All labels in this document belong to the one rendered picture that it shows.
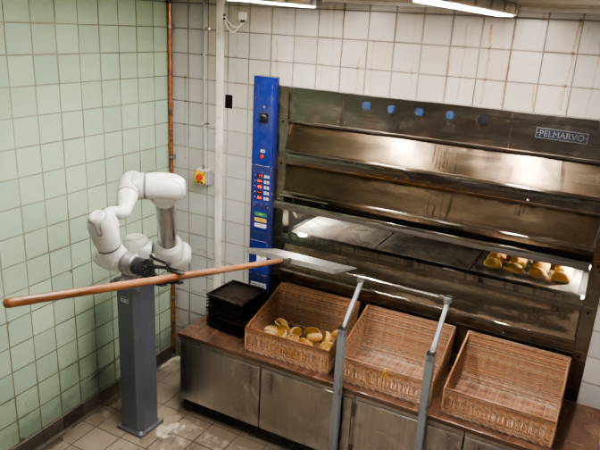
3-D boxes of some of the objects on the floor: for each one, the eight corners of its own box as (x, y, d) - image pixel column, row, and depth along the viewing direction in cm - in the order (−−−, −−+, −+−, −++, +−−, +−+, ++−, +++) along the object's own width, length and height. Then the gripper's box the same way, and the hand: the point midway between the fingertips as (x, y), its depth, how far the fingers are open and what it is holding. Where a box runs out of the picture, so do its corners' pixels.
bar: (246, 413, 407) (252, 246, 370) (435, 484, 353) (462, 297, 316) (220, 439, 380) (222, 262, 343) (419, 520, 326) (447, 321, 289)
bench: (225, 372, 452) (227, 301, 434) (580, 496, 349) (602, 410, 331) (177, 412, 405) (176, 333, 387) (572, 569, 302) (596, 471, 284)
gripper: (145, 245, 259) (191, 258, 249) (139, 283, 260) (185, 296, 250) (132, 246, 252) (179, 260, 242) (127, 285, 253) (173, 299, 243)
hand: (175, 276), depth 247 cm, fingers closed on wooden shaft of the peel, 3 cm apart
